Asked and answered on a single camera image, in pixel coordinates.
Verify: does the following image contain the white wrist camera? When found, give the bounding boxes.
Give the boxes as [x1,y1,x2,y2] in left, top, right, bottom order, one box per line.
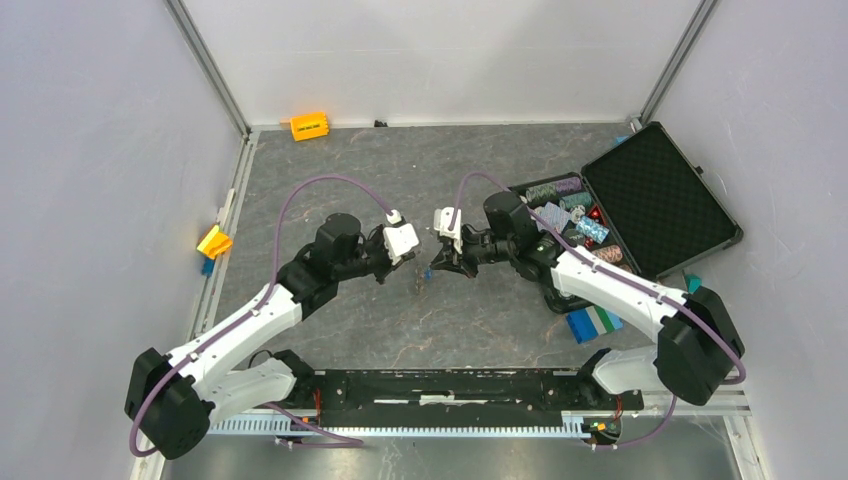
[383,209,420,266]
[433,207,463,253]

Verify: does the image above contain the orange yellow plastic block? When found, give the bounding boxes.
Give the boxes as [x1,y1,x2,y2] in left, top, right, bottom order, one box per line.
[289,112,330,142]

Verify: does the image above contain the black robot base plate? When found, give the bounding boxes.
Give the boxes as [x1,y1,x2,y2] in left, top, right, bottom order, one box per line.
[283,368,644,428]

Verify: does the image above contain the blue green toy bricks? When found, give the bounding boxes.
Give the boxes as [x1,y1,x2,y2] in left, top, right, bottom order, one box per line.
[565,306,623,344]

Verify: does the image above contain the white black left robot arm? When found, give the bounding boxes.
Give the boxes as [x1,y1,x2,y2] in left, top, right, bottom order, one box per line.
[124,211,419,460]

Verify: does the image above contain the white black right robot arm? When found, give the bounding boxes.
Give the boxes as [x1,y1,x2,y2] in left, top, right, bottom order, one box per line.
[431,191,747,408]

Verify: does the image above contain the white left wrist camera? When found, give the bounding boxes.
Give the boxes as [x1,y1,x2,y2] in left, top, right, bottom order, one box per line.
[383,209,420,266]

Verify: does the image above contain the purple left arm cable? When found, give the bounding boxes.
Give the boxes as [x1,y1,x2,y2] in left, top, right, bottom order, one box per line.
[128,174,402,458]

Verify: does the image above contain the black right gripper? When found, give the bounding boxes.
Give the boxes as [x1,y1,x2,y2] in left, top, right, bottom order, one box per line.
[431,226,515,279]

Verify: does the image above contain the black poker chip case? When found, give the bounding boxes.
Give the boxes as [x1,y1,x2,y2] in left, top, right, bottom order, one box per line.
[507,122,743,314]

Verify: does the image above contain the white toothed cable duct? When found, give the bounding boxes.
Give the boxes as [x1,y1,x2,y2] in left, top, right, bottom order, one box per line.
[208,410,590,440]

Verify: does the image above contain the yellow orange toy block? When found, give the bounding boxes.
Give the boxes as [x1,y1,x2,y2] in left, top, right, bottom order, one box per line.
[196,224,233,260]

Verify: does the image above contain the teal small cube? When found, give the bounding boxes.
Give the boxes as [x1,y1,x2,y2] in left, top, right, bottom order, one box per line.
[684,273,702,293]

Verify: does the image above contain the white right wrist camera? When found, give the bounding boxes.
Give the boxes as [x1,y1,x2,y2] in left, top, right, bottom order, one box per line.
[433,207,463,253]

